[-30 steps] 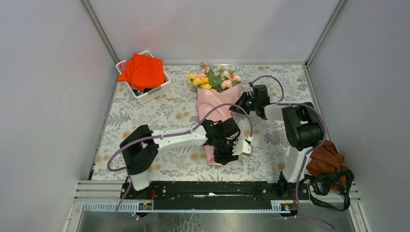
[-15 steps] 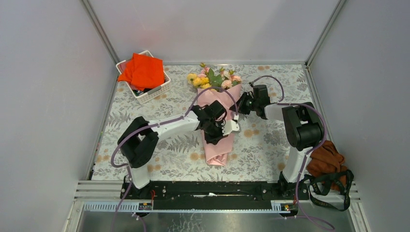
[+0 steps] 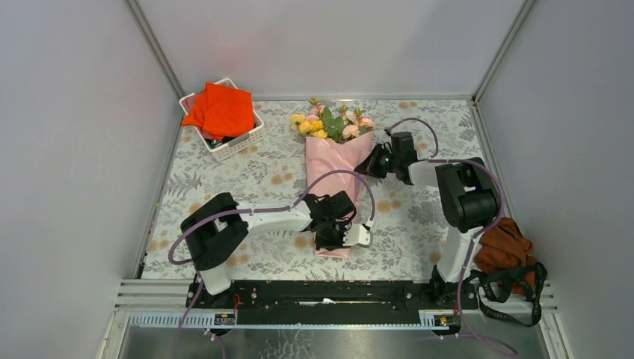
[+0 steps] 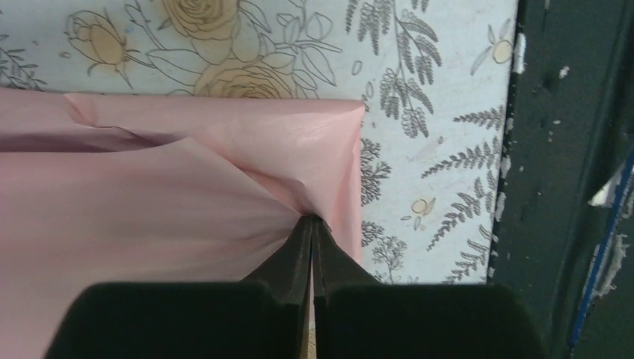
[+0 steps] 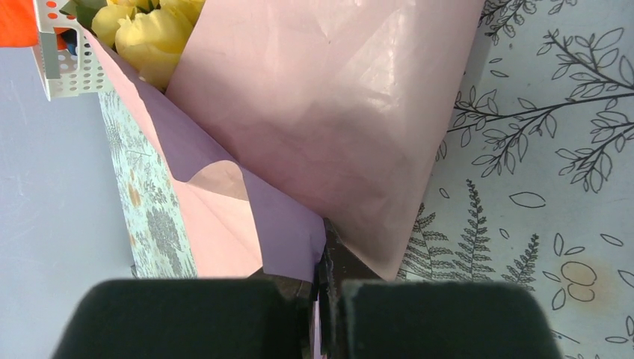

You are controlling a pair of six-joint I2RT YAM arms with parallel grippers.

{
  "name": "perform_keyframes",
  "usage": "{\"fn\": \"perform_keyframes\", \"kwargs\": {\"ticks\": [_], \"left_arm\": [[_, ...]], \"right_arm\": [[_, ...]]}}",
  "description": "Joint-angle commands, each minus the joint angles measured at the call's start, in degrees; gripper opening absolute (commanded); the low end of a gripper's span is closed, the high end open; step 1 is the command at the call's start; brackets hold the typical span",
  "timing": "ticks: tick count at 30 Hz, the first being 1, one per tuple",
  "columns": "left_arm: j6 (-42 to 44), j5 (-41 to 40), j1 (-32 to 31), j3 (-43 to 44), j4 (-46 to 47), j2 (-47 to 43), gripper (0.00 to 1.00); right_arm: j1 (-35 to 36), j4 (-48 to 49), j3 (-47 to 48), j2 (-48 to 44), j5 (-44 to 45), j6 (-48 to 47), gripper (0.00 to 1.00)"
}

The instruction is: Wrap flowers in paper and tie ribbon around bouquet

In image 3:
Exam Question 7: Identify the pink flower stem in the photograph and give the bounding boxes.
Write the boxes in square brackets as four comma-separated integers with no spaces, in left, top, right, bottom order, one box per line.
[307,98,327,122]

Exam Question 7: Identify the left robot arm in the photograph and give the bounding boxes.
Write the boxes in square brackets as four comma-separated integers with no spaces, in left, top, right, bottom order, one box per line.
[180,191,372,307]

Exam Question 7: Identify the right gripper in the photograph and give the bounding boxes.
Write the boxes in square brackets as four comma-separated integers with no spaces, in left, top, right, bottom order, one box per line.
[354,143,400,180]

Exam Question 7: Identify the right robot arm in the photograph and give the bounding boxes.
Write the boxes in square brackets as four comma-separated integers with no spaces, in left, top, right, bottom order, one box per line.
[354,132,504,308]

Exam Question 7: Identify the floral table cloth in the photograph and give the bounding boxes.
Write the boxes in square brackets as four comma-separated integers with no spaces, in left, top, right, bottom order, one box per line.
[141,99,482,280]

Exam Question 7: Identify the white plastic basket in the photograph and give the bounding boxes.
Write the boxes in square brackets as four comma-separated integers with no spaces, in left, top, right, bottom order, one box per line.
[179,78,264,161]

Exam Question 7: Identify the yellow flower stem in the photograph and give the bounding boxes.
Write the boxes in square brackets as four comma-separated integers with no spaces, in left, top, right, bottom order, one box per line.
[289,113,327,139]

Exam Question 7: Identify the black strap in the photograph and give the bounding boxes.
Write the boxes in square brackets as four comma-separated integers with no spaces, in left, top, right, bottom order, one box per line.
[463,261,549,328]

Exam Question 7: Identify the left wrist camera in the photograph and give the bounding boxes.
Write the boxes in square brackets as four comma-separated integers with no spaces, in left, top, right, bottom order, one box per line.
[342,224,372,248]

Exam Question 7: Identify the orange cloth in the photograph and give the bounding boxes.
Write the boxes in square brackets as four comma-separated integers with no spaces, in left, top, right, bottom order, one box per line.
[182,82,256,141]

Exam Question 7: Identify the pink white rose stems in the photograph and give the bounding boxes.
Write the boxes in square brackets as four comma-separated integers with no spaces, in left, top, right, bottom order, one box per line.
[313,105,375,144]

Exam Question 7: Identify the brown cloth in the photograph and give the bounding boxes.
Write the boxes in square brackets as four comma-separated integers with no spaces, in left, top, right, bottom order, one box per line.
[474,217,538,277]

